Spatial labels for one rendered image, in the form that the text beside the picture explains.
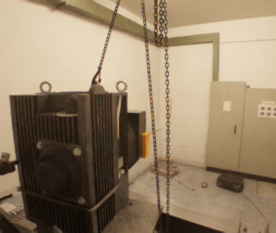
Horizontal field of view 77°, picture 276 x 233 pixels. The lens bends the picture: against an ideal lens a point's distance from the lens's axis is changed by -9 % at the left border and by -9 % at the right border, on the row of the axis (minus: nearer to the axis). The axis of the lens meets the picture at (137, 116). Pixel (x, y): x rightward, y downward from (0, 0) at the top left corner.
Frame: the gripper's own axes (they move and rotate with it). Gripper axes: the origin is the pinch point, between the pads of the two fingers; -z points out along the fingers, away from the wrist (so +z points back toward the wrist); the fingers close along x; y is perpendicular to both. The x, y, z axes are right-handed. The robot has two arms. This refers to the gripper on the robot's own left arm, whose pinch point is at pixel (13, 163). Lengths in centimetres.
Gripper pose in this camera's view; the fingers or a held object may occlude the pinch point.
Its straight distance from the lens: 116.7
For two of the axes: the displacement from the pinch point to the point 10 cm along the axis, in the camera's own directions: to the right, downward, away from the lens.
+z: -3.5, 1.4, -9.3
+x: 9.4, 0.5, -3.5
